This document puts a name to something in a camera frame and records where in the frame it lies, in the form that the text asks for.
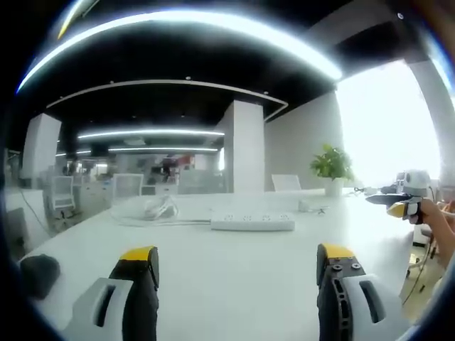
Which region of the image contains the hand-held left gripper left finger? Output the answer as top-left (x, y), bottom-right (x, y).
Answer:
top-left (72, 244), bottom-right (161, 341)

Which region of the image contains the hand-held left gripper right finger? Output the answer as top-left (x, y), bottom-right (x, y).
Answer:
top-left (316, 242), bottom-right (416, 341)

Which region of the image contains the white power strip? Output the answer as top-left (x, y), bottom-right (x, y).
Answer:
top-left (210, 210), bottom-right (296, 232)

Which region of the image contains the white desk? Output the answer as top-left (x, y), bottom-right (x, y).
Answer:
top-left (19, 187), bottom-right (440, 341)

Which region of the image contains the thin ceiling light strip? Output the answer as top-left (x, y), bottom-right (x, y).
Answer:
top-left (77, 129), bottom-right (225, 140)

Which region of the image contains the long ceiling light strip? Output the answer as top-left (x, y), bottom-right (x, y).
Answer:
top-left (16, 9), bottom-right (343, 94)

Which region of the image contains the person's right hand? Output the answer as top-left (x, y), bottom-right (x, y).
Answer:
top-left (408, 197), bottom-right (449, 232)

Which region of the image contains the green potted plant white pot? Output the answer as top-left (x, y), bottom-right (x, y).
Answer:
top-left (309, 143), bottom-right (356, 197)

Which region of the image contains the white chair backrest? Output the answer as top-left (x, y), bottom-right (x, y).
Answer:
top-left (271, 173), bottom-right (303, 193)

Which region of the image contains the white mesh office chair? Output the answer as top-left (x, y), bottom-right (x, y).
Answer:
top-left (50, 175), bottom-right (77, 220)
top-left (112, 173), bottom-right (145, 198)

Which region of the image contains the black lumpy object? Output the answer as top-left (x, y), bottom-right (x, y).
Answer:
top-left (19, 253), bottom-right (61, 300)

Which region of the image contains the white power strip cable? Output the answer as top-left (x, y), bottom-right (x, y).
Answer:
top-left (109, 195), bottom-right (214, 227)

